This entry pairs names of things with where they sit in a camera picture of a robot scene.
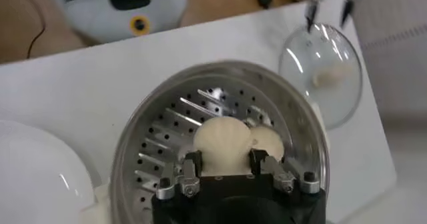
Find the white steamed baozi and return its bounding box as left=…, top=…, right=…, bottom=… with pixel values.
left=192, top=115, right=254, bottom=176
left=248, top=125, right=286, bottom=162

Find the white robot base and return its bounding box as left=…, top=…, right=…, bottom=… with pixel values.
left=46, top=0, right=187, bottom=45

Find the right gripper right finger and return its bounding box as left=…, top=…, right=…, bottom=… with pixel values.
left=248, top=148, right=321, bottom=195

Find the perforated steel steamer basket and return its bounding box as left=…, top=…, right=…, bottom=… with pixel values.
left=109, top=60, right=330, bottom=224

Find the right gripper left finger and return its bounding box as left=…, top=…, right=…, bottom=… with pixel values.
left=155, top=149, right=203, bottom=201

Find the white round plate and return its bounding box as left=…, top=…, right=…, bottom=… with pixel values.
left=0, top=119, right=96, bottom=224

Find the white electric cooker base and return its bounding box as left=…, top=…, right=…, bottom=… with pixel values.
left=78, top=101, right=331, bottom=224

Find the glass lid with cream handle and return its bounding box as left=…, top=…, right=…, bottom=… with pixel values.
left=278, top=22, right=364, bottom=130

